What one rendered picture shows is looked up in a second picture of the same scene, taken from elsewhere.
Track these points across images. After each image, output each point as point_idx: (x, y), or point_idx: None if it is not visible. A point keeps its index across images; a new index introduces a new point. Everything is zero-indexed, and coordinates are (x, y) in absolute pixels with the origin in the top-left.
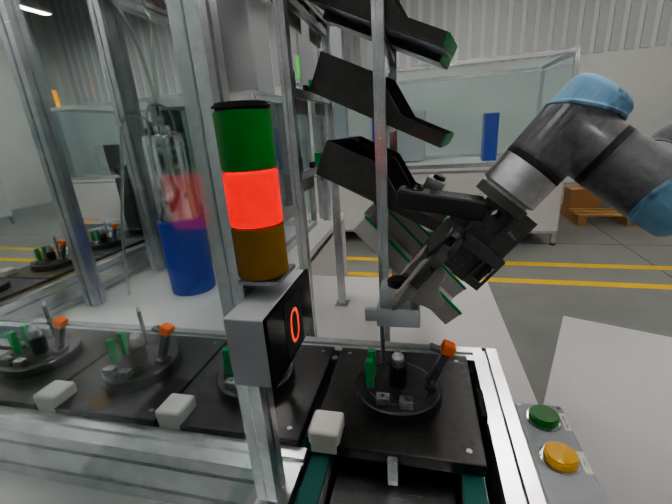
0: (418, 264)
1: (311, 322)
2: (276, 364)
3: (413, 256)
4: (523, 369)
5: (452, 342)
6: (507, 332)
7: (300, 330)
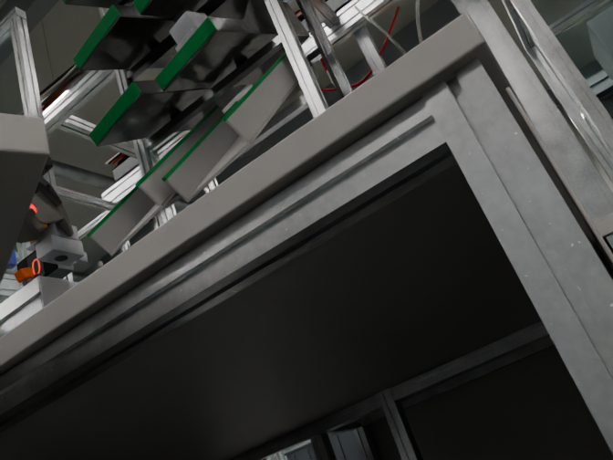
0: (34, 211)
1: (54, 266)
2: (21, 283)
3: (59, 199)
4: (29, 318)
5: (22, 268)
6: (131, 246)
7: (41, 270)
